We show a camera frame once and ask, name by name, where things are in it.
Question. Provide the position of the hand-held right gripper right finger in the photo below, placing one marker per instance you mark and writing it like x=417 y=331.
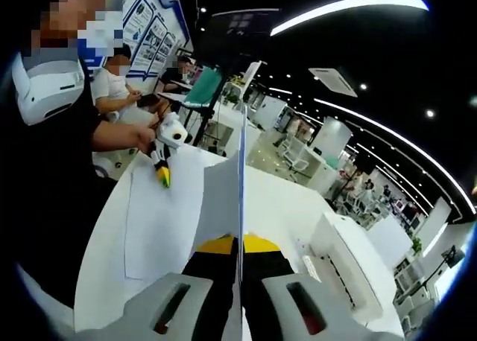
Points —
x=283 y=307

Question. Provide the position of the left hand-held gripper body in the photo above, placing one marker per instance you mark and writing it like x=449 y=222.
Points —
x=171 y=136

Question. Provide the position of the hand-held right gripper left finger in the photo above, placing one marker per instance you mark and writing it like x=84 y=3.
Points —
x=156 y=311

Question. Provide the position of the single white printing paper sheet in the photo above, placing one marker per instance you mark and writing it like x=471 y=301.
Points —
x=160 y=225

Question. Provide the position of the person's left hand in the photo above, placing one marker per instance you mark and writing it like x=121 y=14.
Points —
x=147 y=139

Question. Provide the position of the teal board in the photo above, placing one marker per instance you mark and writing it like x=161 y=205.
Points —
x=205 y=88

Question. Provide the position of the green potted plant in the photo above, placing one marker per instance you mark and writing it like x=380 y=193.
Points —
x=231 y=95

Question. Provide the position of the white printer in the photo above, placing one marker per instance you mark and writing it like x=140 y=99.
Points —
x=350 y=259

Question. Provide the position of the person's black shirt torso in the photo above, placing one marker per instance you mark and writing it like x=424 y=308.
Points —
x=44 y=188

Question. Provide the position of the large black monitor on stand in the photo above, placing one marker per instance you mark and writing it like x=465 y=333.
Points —
x=238 y=35

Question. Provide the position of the white office chair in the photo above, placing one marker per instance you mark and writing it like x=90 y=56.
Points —
x=294 y=155

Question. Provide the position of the white chest-worn device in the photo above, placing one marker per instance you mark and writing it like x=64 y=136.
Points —
x=48 y=91

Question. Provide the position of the ceiling air conditioner unit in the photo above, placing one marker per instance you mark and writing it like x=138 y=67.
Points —
x=332 y=81

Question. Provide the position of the small black tilted monitor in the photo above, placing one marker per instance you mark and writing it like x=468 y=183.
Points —
x=452 y=256

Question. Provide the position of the long ceiling light strip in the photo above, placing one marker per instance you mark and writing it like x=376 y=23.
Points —
x=346 y=11
x=410 y=141

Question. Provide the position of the blue white wall poster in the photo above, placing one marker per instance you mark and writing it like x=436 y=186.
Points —
x=149 y=32

